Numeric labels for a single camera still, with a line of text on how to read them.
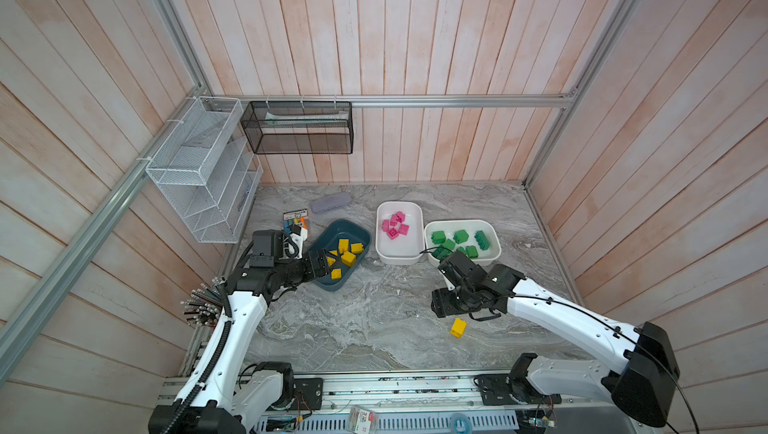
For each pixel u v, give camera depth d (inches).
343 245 38.7
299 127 40.7
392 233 40.9
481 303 21.5
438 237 40.1
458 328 32.2
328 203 44.0
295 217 42.3
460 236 39.8
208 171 28.4
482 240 39.4
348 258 37.5
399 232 41.0
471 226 40.1
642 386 15.2
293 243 27.2
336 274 37.4
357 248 39.0
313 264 26.5
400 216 42.2
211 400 15.2
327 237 40.2
